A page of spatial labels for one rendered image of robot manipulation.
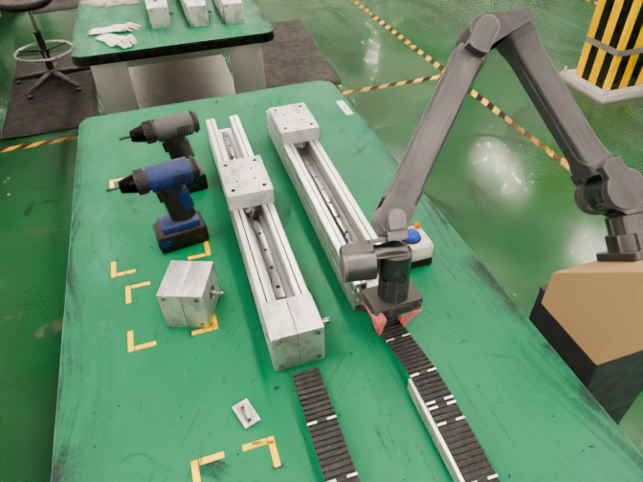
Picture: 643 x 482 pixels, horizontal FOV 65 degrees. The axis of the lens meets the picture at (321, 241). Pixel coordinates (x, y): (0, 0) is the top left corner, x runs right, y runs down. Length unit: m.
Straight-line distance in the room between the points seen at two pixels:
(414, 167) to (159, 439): 0.64
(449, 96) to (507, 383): 0.53
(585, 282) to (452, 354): 0.28
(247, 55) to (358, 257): 1.92
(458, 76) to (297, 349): 0.58
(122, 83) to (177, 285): 1.75
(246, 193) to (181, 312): 0.32
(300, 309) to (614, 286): 0.55
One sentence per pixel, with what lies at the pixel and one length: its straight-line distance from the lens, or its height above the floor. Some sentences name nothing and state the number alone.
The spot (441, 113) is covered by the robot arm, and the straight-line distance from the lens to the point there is 0.96.
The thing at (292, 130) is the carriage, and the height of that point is 0.90.
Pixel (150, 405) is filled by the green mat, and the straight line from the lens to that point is 1.00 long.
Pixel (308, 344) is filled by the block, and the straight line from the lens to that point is 0.95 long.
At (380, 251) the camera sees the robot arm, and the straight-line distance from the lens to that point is 0.89.
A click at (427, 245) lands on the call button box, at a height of 0.84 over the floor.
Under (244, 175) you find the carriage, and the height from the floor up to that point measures 0.90.
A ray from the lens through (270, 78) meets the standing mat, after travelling 4.03.
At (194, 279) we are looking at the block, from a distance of 1.04.
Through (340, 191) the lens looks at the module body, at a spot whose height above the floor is 0.86.
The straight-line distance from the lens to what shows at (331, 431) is 0.88.
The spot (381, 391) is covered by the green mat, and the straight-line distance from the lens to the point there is 0.96.
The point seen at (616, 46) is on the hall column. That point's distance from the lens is 4.03.
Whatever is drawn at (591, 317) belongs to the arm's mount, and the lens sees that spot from 1.06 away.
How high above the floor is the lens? 1.59
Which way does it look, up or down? 41 degrees down
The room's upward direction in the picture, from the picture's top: 2 degrees counter-clockwise
